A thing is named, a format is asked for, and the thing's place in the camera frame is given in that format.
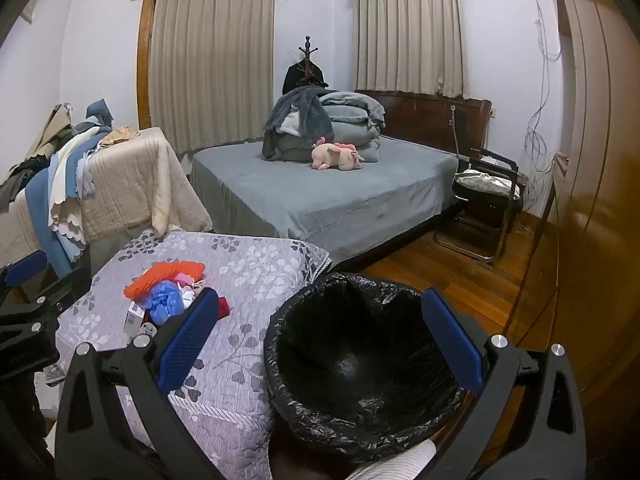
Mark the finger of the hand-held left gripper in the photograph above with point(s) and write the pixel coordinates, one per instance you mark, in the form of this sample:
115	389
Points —
60	295
27	266

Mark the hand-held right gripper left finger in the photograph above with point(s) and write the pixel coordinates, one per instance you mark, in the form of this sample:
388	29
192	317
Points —
187	342

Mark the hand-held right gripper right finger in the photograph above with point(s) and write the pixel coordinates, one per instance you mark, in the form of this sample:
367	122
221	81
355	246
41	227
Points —
452	342

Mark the blue plastic bag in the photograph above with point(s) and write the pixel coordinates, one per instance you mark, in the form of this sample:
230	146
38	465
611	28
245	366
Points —
162	302

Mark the red glove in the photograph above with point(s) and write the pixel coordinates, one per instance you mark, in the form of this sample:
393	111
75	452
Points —
222	307

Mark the white tissue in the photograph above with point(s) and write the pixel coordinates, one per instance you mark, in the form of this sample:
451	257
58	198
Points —
189	292

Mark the small white carton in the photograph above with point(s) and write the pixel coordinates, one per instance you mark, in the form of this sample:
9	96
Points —
132	317

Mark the pink face mask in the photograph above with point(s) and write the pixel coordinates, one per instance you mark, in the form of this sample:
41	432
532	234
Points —
182	278

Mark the orange knitted cloth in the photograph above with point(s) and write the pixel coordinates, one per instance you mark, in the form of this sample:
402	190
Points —
165	275

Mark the trash bin with black bag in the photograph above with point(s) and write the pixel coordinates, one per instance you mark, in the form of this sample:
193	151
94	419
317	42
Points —
350	360

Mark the white scalloped cloth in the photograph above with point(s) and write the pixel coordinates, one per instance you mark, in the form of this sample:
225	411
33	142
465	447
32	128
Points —
65	195

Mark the grey floral quilt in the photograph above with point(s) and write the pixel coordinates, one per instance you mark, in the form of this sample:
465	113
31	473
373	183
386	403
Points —
250	285

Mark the dark grey cloth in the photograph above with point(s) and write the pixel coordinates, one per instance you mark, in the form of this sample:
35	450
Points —
15	180

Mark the black folding chair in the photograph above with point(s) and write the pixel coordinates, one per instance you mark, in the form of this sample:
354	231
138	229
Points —
487	210

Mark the beige folded cloth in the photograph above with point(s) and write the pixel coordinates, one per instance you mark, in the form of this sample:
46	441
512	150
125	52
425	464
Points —
50	130

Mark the peach crumpled cloth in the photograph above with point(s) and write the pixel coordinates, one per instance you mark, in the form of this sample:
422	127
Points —
120	135

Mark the white cloth on chair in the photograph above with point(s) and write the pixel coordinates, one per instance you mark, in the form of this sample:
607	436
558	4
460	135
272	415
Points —
485	182

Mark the blue grey cloth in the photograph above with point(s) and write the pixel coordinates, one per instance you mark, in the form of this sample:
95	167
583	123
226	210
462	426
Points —
100	112

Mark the bed with grey sheet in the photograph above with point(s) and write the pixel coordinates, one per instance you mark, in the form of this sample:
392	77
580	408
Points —
325	195

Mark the pink plush toy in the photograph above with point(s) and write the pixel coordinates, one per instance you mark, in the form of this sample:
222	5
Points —
335	157

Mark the dark wooden headboard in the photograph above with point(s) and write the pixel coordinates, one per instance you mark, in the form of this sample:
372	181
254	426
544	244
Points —
425	120

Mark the wooden wardrobe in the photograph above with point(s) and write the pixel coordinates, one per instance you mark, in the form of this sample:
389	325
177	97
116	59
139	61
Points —
590	160

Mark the folded grey duvet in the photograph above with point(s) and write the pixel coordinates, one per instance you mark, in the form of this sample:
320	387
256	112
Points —
350	110

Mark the dark grey fleece blanket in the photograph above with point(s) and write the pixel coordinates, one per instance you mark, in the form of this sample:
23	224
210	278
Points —
300	110

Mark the wide beige curtain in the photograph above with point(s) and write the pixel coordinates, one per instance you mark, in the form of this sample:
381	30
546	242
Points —
210	70

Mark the black jacket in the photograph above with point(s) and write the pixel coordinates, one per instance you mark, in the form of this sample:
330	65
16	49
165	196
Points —
295	77

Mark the narrow beige curtain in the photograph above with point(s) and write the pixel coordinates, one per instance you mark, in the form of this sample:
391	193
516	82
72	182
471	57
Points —
410	40

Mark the wooden coat rack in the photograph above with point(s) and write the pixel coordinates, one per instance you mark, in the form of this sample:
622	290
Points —
307	55

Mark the white wall socket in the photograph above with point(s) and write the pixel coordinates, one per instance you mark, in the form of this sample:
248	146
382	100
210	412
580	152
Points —
495	112

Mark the wooden window frame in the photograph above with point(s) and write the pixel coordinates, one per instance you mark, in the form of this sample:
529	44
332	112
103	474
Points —
145	60

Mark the framed wall picture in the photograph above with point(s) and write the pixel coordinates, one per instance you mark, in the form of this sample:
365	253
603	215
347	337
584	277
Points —
31	7

